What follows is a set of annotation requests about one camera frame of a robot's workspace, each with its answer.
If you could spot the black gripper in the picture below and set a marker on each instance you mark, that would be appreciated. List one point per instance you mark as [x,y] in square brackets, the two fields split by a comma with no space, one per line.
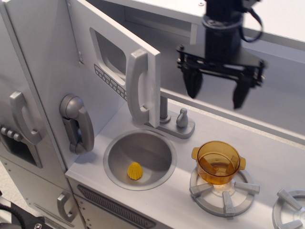
[223,56]

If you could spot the grey toy microwave door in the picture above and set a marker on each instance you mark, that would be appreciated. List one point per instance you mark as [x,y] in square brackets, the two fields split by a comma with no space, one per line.
[126,63]

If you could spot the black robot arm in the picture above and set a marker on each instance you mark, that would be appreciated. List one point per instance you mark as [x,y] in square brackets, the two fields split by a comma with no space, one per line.
[231,11]

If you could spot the grey toy faucet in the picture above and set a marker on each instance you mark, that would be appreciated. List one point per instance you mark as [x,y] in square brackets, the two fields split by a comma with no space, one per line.
[176,124]

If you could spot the amber transparent toy pot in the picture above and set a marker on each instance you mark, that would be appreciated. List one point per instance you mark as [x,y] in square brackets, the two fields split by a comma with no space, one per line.
[217,162]

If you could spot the round metal sink bowl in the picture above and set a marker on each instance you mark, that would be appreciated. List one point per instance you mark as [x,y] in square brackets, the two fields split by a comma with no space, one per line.
[153,151]

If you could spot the grey stove burner grate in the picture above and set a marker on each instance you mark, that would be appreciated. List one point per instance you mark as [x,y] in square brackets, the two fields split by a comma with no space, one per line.
[226,200]

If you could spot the yellow toy corn piece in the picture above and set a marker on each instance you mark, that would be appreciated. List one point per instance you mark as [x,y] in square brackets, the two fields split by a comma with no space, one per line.
[135,171]

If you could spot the grey oven vent panel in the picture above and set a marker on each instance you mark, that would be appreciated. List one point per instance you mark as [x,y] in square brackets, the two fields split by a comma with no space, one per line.
[117,209]

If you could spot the grey ice dispenser panel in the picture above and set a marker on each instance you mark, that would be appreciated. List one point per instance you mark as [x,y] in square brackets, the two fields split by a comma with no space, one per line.
[17,145]

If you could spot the grey toy wall phone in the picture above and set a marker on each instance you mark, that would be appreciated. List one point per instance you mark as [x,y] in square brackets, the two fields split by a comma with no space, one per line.
[78,124]

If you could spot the grey lower fridge handle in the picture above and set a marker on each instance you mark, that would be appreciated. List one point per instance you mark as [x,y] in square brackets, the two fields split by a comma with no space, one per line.
[66,209]

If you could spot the grey fridge handle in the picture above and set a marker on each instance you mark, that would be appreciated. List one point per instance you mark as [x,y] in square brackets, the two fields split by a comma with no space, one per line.
[66,209]
[17,103]

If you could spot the grey upper fridge handle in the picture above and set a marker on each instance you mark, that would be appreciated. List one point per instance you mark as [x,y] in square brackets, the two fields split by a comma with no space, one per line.
[17,103]

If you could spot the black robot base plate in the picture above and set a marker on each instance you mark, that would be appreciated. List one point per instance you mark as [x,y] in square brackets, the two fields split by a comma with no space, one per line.
[13,217]

